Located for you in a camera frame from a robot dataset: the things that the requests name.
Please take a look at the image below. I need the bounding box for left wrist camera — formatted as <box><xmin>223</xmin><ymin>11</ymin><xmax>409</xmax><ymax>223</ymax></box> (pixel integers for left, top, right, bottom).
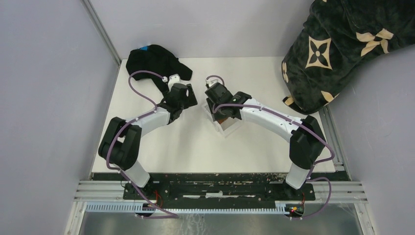
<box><xmin>167</xmin><ymin>74</ymin><xmax>181</xmax><ymax>89</ymax></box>

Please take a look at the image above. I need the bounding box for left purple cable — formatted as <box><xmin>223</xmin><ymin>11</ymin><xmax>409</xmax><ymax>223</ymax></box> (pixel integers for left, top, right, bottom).
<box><xmin>106</xmin><ymin>70</ymin><xmax>180</xmax><ymax>219</ymax></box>

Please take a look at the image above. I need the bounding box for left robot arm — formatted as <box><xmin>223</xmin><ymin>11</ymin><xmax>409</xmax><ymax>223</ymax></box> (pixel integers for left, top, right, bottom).
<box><xmin>98</xmin><ymin>83</ymin><xmax>198</xmax><ymax>199</ymax></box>

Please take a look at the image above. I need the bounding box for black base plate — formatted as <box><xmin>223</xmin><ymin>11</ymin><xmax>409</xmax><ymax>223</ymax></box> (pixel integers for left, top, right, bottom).
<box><xmin>91</xmin><ymin>172</ymin><xmax>349</xmax><ymax>210</ymax></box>

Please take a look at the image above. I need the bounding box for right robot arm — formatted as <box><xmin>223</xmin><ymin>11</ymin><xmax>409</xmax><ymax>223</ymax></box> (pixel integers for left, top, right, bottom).
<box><xmin>205</xmin><ymin>82</ymin><xmax>326</xmax><ymax>200</ymax></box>

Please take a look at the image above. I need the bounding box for black cloth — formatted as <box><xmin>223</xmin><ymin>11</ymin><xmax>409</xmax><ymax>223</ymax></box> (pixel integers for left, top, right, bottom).
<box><xmin>126</xmin><ymin>45</ymin><xmax>193</xmax><ymax>95</ymax></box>

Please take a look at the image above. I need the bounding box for brown leather card holder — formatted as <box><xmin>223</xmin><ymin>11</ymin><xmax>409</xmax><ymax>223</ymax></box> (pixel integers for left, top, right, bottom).
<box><xmin>217</xmin><ymin>118</ymin><xmax>227</xmax><ymax>125</ymax></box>

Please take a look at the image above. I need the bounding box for purple cable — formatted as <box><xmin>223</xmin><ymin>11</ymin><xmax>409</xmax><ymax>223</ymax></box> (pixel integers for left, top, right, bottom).
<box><xmin>106</xmin><ymin>70</ymin><xmax>180</xmax><ymax>219</ymax></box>
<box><xmin>206</xmin><ymin>75</ymin><xmax>335</xmax><ymax>221</ymax></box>

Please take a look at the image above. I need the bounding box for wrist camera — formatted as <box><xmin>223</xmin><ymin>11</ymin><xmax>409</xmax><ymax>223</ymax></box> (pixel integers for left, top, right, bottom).
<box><xmin>167</xmin><ymin>74</ymin><xmax>181</xmax><ymax>89</ymax></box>
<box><xmin>206</xmin><ymin>81</ymin><xmax>217</xmax><ymax>89</ymax></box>

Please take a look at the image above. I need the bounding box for black patterned blanket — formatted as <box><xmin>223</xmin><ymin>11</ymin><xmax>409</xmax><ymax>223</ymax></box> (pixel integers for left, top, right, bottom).
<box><xmin>281</xmin><ymin>0</ymin><xmax>415</xmax><ymax>115</ymax></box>

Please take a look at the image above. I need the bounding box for aluminium rail frame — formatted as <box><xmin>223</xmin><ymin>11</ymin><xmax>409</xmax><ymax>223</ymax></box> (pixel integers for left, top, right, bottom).
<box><xmin>64</xmin><ymin>108</ymin><xmax>374</xmax><ymax>235</ymax></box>

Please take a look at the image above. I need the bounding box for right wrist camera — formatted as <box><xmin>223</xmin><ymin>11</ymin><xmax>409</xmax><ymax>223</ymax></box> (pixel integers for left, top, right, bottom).
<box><xmin>206</xmin><ymin>81</ymin><xmax>217</xmax><ymax>89</ymax></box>

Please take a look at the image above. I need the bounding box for clear acrylic card box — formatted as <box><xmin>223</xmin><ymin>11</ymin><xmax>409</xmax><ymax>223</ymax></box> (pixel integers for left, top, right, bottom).
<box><xmin>202</xmin><ymin>102</ymin><xmax>243</xmax><ymax>138</ymax></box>

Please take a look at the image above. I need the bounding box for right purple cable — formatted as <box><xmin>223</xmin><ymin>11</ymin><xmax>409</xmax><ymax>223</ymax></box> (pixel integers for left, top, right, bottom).
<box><xmin>206</xmin><ymin>75</ymin><xmax>335</xmax><ymax>221</ymax></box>

